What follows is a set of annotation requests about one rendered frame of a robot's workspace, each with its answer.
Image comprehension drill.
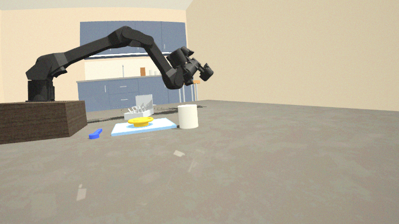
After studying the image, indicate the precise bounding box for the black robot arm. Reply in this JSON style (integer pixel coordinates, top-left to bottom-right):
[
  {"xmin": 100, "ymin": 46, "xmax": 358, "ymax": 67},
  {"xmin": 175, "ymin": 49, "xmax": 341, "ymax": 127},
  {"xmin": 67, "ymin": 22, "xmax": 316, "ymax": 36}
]
[{"xmin": 26, "ymin": 25, "xmax": 195, "ymax": 102}]

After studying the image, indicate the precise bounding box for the white dish rack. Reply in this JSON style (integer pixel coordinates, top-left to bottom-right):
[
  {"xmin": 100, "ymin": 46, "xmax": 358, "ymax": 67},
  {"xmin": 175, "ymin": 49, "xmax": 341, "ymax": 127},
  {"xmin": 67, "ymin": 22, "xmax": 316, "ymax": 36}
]
[{"xmin": 124, "ymin": 95, "xmax": 154, "ymax": 120}]

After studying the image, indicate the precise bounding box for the white cylinder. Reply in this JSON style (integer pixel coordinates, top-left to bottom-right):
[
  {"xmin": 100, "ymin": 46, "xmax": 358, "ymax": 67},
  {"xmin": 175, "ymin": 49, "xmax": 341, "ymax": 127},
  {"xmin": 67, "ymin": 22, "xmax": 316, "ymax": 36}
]
[{"xmin": 178, "ymin": 104, "xmax": 198, "ymax": 128}]

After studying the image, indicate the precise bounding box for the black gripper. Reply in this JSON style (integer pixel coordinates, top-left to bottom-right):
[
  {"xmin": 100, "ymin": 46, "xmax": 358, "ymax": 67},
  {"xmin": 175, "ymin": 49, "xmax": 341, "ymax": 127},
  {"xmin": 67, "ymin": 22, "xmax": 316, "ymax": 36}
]
[{"xmin": 180, "ymin": 46, "xmax": 214, "ymax": 81}]

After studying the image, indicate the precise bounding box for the yellow plate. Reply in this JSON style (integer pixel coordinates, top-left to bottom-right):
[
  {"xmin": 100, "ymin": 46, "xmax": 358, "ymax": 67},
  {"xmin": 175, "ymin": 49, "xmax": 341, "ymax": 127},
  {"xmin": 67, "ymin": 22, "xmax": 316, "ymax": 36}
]
[{"xmin": 128, "ymin": 117, "xmax": 153, "ymax": 127}]

